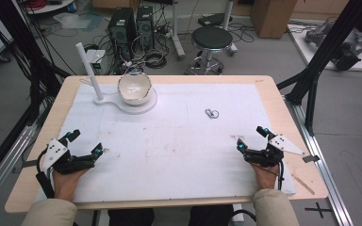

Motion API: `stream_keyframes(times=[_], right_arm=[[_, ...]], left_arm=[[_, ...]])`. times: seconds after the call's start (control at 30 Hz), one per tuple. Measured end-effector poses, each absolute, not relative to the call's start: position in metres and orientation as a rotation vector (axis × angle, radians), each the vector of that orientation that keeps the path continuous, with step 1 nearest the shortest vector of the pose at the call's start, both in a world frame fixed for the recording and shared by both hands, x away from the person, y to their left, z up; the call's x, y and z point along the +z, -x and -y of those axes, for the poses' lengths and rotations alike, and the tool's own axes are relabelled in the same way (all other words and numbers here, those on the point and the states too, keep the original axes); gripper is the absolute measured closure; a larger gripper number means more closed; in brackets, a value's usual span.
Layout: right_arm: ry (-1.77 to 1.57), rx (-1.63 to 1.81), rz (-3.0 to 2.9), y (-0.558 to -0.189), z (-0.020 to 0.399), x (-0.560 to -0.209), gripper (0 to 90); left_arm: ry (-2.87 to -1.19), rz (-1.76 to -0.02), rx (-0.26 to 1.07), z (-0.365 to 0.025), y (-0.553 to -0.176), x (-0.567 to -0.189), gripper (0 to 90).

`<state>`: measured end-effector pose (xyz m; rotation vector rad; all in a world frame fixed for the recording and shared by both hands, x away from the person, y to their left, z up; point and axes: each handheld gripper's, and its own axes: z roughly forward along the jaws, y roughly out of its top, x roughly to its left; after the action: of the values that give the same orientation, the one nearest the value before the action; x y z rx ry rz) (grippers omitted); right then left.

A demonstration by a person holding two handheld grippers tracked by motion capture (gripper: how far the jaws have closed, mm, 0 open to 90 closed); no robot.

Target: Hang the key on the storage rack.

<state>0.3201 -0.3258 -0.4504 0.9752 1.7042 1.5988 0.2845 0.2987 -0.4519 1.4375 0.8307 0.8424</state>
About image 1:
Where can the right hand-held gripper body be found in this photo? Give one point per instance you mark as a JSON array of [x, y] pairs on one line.
[[268, 155]]

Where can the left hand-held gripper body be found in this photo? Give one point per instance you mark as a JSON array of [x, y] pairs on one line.
[[56, 153]]

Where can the person's right hand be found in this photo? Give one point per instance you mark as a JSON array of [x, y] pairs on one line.
[[267, 177]]

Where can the person's left hand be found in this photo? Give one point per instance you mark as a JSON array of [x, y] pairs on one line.
[[66, 185]]

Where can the grey tape piece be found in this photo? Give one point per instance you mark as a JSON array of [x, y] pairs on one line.
[[311, 158]]

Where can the thin wooden stick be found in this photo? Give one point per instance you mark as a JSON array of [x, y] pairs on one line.
[[303, 184]]

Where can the white stand with pole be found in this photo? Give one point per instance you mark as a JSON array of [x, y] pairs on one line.
[[91, 70]]

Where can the white foam mat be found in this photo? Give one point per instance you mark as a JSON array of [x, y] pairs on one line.
[[169, 150]]

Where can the white chipped bowl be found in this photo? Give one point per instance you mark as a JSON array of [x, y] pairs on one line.
[[134, 86]]

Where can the person's dark trouser legs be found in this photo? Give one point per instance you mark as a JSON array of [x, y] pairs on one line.
[[132, 216]]

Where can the white box device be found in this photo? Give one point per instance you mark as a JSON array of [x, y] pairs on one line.
[[95, 59]]

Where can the white floor board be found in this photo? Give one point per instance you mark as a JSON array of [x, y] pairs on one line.
[[304, 53]]

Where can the black round stool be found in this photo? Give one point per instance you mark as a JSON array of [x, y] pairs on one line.
[[212, 38]]

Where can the clear plastic sheet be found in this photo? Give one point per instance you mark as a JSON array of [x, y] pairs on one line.
[[75, 21]]

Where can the brown wooden cabinet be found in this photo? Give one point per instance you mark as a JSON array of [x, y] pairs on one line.
[[273, 17]]

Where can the large black computer tower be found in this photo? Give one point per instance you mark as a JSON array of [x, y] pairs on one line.
[[121, 31]]

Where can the grey robot device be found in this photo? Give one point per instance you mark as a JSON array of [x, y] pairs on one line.
[[347, 50]]

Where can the white table leg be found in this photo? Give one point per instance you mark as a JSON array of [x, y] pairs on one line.
[[229, 19], [177, 34]]

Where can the black flat pad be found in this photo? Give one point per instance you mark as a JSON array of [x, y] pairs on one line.
[[213, 19]]

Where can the round white table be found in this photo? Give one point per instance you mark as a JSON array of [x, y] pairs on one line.
[[48, 6]]

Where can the small black computer tower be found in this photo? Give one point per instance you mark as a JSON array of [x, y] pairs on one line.
[[145, 26]]

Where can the aluminium rail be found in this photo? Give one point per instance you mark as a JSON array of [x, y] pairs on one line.
[[323, 175], [3, 169]]

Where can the black metal frame post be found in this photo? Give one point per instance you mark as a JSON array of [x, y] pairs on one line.
[[19, 40], [326, 47]]

